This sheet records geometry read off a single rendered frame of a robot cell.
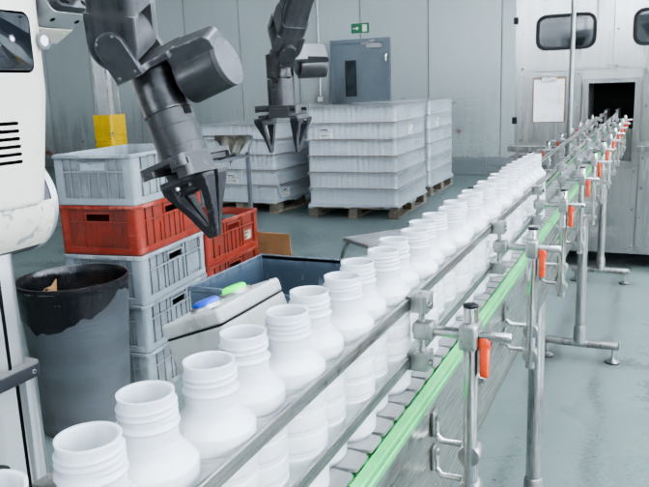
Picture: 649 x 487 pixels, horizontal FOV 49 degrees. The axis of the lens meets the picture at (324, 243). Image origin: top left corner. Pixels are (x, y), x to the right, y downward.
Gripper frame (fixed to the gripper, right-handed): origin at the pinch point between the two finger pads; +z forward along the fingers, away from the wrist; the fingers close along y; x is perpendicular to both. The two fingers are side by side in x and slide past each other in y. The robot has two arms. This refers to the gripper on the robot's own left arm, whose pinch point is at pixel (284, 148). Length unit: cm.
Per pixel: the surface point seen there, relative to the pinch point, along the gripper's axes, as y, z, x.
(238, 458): -47, 10, 101
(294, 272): 6.7, 31.4, -13.9
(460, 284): -46, 17, 36
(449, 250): -46, 10, 41
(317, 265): 0.3, 29.3, -13.9
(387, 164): 171, 73, -561
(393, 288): -46, 9, 65
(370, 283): -45, 7, 70
